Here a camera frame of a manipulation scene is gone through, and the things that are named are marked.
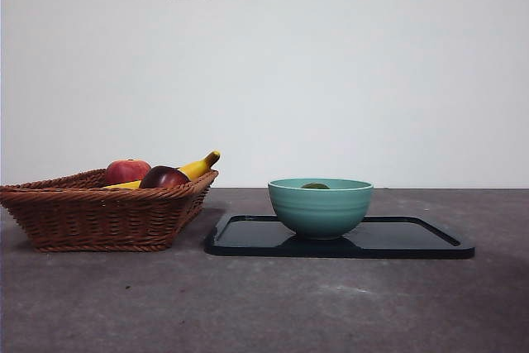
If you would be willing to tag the brown wicker basket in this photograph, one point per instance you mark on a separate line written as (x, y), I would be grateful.
(103, 220)

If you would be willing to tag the teal bowl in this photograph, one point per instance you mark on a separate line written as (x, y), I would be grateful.
(320, 212)

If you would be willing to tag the red apple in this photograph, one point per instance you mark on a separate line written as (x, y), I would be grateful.
(124, 169)

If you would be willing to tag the dark red plum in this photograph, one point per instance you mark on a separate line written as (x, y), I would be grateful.
(164, 177)

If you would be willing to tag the dark green tray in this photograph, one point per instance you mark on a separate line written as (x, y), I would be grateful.
(392, 241)

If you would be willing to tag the yellow banana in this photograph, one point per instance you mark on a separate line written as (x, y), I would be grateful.
(198, 167)

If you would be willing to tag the green avocado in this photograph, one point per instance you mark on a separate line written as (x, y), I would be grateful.
(314, 186)

